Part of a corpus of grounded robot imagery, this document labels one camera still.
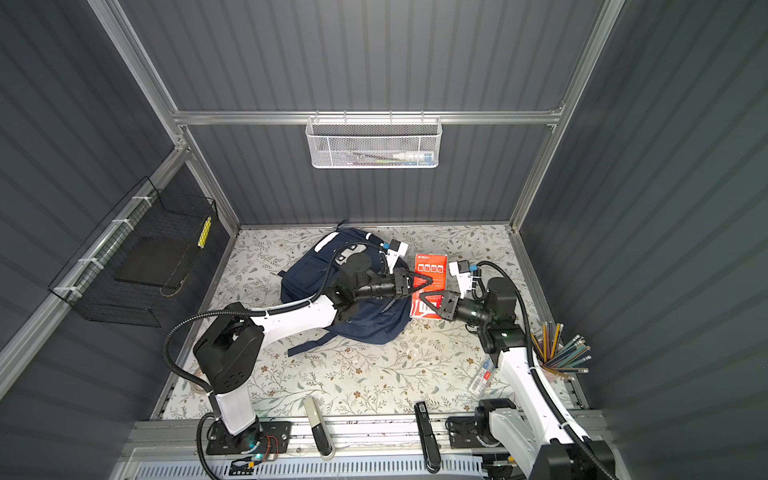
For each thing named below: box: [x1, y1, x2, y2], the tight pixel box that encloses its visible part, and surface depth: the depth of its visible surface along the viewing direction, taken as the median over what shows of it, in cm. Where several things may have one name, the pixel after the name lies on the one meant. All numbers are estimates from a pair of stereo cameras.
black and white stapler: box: [303, 396, 335, 458], surface depth 74 cm
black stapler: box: [414, 401, 442, 474], surface depth 72 cm
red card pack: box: [410, 254, 449, 319], surface depth 75 cm
